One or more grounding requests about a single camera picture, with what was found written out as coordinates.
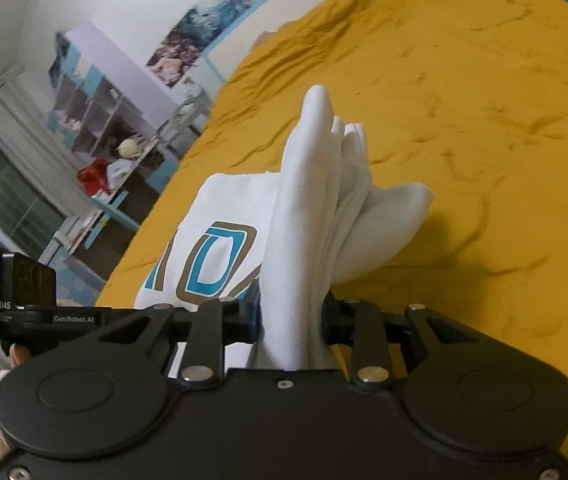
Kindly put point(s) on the dark window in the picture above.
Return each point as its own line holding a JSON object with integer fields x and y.
{"x": 6, "y": 200}

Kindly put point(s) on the small white bedside table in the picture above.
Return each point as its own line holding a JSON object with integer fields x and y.
{"x": 186, "y": 115}

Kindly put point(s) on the person's left hand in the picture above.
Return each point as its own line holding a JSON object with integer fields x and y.
{"x": 16, "y": 357}

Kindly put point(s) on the cream round ball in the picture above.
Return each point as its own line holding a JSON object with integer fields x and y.
{"x": 129, "y": 148}

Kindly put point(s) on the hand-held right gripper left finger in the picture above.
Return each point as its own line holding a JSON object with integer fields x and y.
{"x": 257, "y": 310}

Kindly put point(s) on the yellow bedspread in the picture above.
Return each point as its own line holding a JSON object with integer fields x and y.
{"x": 489, "y": 135}

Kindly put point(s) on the white curtain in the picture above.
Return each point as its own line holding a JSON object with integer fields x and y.
{"x": 39, "y": 135}

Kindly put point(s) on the red cloth item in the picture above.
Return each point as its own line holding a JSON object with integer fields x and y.
{"x": 93, "y": 174}

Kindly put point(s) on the white shirt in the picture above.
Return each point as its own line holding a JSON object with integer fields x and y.
{"x": 304, "y": 220}

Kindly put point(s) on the white shelf unit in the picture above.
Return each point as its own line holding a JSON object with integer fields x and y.
{"x": 99, "y": 95}

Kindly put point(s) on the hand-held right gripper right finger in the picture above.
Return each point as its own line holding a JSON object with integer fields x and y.
{"x": 338, "y": 325}

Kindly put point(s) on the blue desk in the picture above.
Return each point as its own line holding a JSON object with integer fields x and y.
{"x": 114, "y": 200}

